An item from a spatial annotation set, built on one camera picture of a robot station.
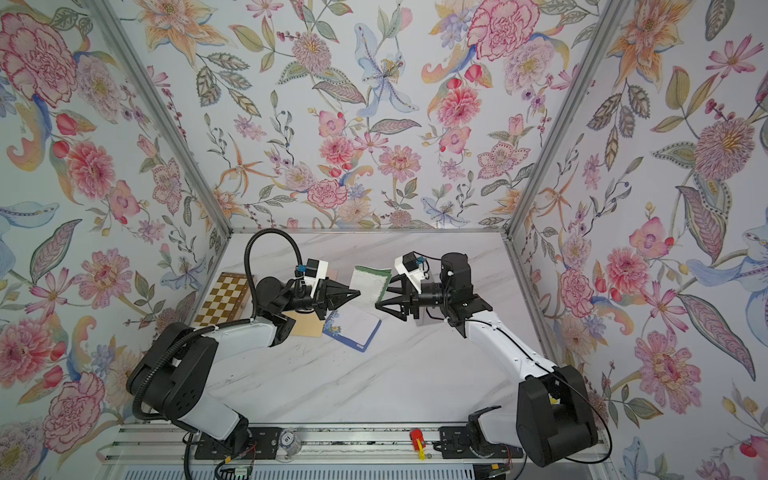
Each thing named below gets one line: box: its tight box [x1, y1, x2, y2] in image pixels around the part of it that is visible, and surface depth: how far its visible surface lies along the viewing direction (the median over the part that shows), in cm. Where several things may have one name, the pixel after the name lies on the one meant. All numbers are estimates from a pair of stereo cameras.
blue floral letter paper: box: [323, 309, 382, 353], surface depth 96 cm
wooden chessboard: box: [191, 272, 255, 327], surface depth 100 cm
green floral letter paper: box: [349, 265, 393, 303], surface depth 69 cm
